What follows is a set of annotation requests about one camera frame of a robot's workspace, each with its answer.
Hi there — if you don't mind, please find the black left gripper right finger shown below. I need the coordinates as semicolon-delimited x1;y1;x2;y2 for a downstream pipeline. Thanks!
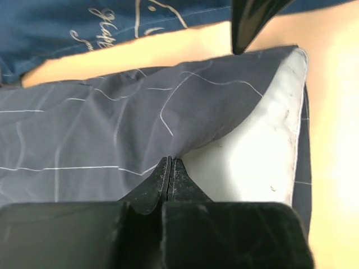
161;159;314;268

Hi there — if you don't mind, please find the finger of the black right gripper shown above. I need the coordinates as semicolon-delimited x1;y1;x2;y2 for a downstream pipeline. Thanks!
231;0;290;55

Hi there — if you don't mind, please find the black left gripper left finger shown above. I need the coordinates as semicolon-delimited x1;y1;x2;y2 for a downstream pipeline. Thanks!
1;157;172;268

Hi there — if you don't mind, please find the grey checked pillowcase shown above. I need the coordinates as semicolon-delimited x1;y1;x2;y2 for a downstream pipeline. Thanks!
1;45;311;240

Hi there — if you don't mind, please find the white stained pillow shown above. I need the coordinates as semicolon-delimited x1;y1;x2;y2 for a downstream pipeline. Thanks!
182;48;308;206

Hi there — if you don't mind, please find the blue fish-print cushion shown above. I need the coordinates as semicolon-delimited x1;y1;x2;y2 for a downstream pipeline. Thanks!
0;0;359;85

